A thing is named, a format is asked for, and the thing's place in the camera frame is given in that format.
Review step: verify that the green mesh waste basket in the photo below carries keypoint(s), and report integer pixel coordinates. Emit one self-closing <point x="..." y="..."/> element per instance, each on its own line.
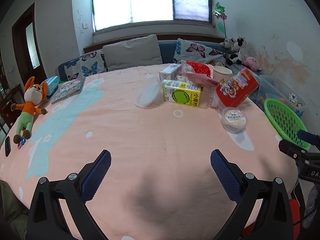
<point x="285" y="121"/>

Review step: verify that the yellow green juice carton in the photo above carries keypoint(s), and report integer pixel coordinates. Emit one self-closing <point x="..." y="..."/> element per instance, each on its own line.
<point x="181" y="92"/>

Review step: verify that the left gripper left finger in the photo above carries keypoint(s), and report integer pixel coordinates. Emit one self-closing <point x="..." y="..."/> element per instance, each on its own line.
<point x="46" y="219"/>

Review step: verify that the butterfly pillow left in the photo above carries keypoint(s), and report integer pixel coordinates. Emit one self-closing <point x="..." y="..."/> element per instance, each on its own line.
<point x="83" y="66"/>

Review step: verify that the butterfly pillow right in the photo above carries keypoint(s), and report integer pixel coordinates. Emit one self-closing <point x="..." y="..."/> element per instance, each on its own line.
<point x="196" y="52"/>

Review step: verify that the pink white plastic wrapper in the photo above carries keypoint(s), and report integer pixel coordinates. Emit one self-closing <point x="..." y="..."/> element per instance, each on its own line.
<point x="186" y="74"/>

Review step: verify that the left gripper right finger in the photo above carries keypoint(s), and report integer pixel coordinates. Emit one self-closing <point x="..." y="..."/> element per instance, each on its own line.
<point x="274" y="219"/>

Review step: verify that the picture book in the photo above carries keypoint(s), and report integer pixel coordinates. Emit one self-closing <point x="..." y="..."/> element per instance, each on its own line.
<point x="67" y="89"/>

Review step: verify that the butterfly pillow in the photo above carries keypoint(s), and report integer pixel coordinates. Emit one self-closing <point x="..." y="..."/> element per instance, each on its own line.
<point x="196" y="52"/>
<point x="83" y="66"/>

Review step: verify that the clear plastic lid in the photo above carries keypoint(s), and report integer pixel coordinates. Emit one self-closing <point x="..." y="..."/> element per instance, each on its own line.
<point x="149" y="95"/>

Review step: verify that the round clear plastic container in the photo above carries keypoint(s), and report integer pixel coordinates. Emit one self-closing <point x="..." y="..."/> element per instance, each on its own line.
<point x="233" y="120"/>

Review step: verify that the white paper cup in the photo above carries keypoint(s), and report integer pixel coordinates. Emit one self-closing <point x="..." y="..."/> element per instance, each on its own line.
<point x="221" y="74"/>

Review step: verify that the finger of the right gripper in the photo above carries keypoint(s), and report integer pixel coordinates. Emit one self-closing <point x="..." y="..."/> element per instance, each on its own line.
<point x="307" y="137"/>

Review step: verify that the red mesh fruit net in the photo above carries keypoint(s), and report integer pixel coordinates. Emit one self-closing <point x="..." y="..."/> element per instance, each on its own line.
<point x="200" y="68"/>

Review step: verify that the blue tissue box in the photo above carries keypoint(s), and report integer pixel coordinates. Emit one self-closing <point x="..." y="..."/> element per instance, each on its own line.
<point x="53" y="83"/>

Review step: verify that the grey sofa cushion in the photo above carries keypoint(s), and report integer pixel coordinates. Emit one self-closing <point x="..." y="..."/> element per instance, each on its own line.
<point x="142" y="51"/>

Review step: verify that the brown wooden door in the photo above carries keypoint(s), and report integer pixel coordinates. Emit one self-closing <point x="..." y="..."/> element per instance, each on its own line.
<point x="25" y="47"/>

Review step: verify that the white blue milk carton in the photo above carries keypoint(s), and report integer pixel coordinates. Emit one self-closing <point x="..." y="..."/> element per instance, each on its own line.
<point x="170" y="72"/>

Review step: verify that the orange fox plush toy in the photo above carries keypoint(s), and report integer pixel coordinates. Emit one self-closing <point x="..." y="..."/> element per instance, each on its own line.
<point x="34" y="95"/>

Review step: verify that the colourful pinwheel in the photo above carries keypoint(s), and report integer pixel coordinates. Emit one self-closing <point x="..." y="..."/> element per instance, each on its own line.
<point x="219" y="13"/>

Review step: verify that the cow plush toy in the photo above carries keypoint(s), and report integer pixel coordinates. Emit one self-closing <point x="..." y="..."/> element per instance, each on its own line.
<point x="237" y="52"/>

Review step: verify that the black remote control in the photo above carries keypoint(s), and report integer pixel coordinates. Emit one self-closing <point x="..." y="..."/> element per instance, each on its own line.
<point x="7" y="146"/>

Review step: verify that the grey plush toy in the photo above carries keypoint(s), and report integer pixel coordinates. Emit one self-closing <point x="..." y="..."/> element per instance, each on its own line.
<point x="228" y="43"/>

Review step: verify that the window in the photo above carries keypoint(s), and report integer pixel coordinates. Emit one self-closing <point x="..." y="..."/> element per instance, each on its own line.
<point x="112" y="13"/>

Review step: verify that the pink plush toy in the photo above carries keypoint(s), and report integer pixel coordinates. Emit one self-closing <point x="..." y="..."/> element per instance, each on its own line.
<point x="252" y="63"/>

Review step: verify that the clear toy storage box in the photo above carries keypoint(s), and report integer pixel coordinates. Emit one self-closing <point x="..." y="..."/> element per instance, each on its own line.
<point x="272" y="87"/>

